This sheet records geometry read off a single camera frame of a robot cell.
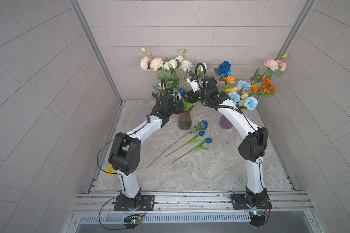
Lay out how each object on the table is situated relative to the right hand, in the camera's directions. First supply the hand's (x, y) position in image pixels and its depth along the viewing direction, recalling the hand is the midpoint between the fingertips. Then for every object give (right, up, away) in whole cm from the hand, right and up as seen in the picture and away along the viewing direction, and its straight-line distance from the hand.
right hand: (185, 93), depth 84 cm
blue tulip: (-2, +1, -2) cm, 3 cm away
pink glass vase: (0, -17, +8) cm, 19 cm away
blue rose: (+9, -23, +13) cm, 27 cm away
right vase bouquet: (+33, -2, -5) cm, 34 cm away
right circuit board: (+34, -61, -16) cm, 72 cm away
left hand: (-4, -4, +7) cm, 9 cm away
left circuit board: (-25, -61, -19) cm, 68 cm away
